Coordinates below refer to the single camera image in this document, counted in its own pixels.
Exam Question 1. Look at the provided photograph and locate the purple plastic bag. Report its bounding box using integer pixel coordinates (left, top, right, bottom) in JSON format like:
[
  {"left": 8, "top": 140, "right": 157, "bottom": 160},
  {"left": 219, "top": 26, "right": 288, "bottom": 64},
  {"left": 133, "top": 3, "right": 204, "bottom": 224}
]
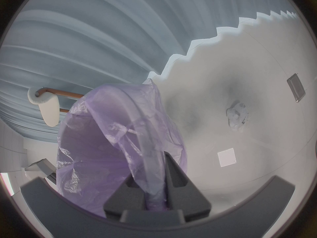
[{"left": 56, "top": 78, "right": 189, "bottom": 219}]

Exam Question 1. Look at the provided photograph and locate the white trash bin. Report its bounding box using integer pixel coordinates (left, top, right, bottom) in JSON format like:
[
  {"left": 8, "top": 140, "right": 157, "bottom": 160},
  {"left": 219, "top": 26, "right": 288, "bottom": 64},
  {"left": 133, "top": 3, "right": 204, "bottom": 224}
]
[{"left": 58, "top": 83, "right": 169, "bottom": 208}]

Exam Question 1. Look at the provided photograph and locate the crumpled white paper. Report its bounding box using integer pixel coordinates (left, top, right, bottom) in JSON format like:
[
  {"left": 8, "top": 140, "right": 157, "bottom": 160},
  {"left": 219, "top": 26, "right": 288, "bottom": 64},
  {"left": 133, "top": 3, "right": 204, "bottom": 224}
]
[{"left": 227, "top": 103, "right": 249, "bottom": 133}]

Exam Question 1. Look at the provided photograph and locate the pale blue curtain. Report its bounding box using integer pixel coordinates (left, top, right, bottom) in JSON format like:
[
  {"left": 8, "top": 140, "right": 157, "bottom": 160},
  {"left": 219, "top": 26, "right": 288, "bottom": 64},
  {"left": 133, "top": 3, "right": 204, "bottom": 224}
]
[{"left": 0, "top": 0, "right": 301, "bottom": 144}]

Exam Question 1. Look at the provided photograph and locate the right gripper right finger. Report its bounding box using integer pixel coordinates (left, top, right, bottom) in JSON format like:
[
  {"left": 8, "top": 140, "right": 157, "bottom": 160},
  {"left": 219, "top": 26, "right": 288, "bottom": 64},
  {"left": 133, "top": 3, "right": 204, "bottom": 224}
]
[{"left": 163, "top": 151, "right": 212, "bottom": 221}]

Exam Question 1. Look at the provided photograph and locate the white cushioned wooden chair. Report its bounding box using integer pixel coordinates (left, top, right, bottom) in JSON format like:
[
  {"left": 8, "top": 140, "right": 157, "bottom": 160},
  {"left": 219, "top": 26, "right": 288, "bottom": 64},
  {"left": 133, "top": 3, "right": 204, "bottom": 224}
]
[{"left": 28, "top": 86, "right": 84, "bottom": 128}]

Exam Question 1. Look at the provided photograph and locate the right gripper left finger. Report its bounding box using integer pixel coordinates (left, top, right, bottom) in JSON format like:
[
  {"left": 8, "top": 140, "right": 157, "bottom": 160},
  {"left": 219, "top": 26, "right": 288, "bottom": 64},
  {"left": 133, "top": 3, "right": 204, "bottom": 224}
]
[{"left": 104, "top": 176, "right": 148, "bottom": 219}]

